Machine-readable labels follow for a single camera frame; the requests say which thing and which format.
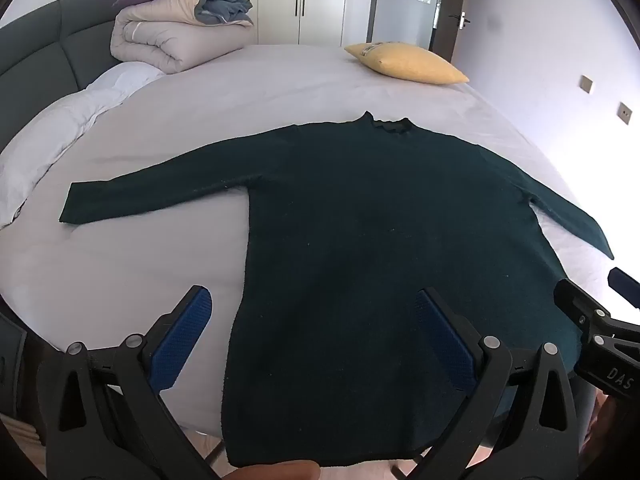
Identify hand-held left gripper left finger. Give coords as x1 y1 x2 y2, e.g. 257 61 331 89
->
37 285 217 480

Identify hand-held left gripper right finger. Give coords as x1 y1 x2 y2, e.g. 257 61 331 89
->
395 287 583 480

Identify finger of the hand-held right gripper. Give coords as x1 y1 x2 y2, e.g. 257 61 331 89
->
554 277 612 332
607 267 640 309

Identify dark green sweater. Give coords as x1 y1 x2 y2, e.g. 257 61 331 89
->
59 110 615 468

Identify person's left hand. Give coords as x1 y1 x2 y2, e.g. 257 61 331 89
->
227 460 322 480

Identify dark bedside cabinet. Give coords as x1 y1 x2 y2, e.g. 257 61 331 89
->
0 305 31 421

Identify white pillow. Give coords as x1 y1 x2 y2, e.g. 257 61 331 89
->
0 60 166 231

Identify bed with white sheet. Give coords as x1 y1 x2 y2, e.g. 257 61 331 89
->
0 42 626 441

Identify yellow pillow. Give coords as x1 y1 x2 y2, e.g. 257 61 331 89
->
344 41 471 86

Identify brown door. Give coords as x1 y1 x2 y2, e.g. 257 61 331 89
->
430 0 473 68

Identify folded beige comforter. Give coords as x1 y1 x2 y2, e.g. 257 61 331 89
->
111 0 255 75

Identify grey padded headboard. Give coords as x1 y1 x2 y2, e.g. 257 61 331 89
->
0 0 151 106

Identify blue grey blanket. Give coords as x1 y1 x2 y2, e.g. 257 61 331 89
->
195 0 255 27

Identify white wardrobe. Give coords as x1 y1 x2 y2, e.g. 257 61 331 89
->
182 0 376 47

